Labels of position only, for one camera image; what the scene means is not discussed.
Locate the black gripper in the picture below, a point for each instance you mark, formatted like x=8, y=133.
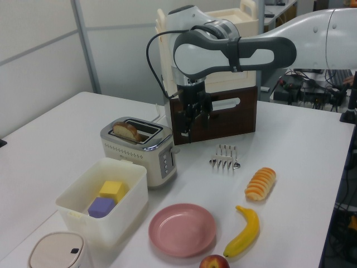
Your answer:
x=193, y=97

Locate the brown bread slice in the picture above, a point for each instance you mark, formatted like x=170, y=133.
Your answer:
x=125, y=129

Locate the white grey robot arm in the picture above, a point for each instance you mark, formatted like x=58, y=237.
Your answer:
x=251, y=53

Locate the long orange striped bread roll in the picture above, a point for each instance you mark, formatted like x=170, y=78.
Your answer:
x=260, y=184

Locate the pink plate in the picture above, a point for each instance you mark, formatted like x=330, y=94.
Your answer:
x=182, y=230

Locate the cream plastic bread box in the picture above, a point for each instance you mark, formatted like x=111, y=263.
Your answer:
x=237, y=16

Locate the metal toast rack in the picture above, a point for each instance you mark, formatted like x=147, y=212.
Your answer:
x=224, y=159

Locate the cream chrome toaster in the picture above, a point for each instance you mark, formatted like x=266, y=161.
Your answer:
x=134, y=156

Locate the yellow foam cube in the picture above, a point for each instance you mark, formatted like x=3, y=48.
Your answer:
x=111, y=190

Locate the yellow banana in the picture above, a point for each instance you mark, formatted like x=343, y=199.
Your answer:
x=246, y=231

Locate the purple foam cube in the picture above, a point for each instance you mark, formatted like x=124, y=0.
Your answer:
x=101, y=207

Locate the white plastic container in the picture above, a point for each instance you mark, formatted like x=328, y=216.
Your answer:
x=111, y=223

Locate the red apple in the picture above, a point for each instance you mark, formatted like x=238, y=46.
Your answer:
x=214, y=262

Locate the white lidded canister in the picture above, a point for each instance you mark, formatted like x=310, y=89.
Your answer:
x=55, y=251

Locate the black camera stand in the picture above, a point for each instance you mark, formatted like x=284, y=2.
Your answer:
x=352, y=97

